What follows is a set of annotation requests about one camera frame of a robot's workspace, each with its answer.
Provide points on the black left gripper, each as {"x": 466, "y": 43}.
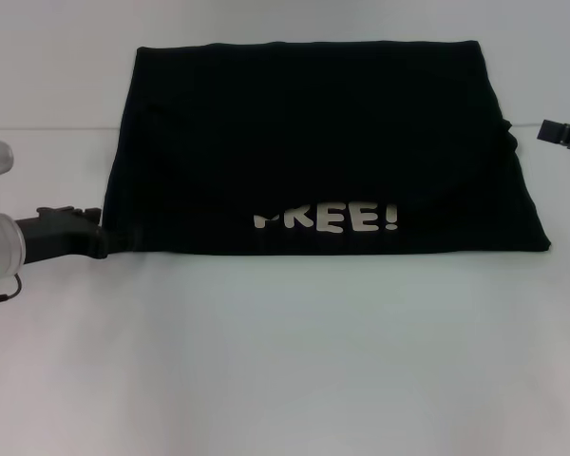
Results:
{"x": 52, "y": 235}

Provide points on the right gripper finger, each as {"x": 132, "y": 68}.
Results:
{"x": 563, "y": 135}

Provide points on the black t-shirt with white print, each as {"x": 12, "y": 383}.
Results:
{"x": 313, "y": 142}

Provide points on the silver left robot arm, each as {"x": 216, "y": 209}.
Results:
{"x": 0, "y": 247}

